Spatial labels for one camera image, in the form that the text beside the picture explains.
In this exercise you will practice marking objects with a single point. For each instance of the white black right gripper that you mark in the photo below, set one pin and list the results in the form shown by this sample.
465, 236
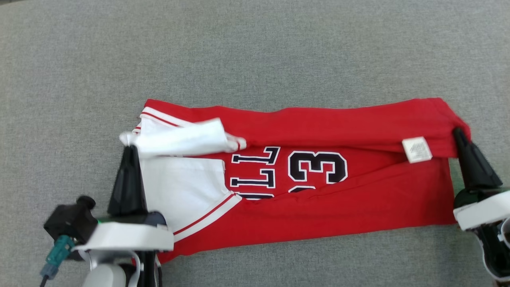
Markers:
484, 207

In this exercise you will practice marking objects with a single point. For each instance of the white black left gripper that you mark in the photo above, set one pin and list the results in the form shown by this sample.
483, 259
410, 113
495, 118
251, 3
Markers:
131, 237

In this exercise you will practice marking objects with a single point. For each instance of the red white basketball jersey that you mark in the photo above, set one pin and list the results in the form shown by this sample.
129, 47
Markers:
338, 207

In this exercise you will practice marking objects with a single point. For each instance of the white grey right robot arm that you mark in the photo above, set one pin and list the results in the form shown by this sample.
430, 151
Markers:
498, 251

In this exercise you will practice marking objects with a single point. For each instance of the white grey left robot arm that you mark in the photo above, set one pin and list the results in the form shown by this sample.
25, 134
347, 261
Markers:
105, 277

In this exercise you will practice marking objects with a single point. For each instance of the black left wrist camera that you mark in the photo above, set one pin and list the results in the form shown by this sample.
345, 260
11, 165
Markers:
71, 219

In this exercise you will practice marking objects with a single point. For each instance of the teal left camera connector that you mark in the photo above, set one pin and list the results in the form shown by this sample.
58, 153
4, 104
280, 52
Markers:
57, 255

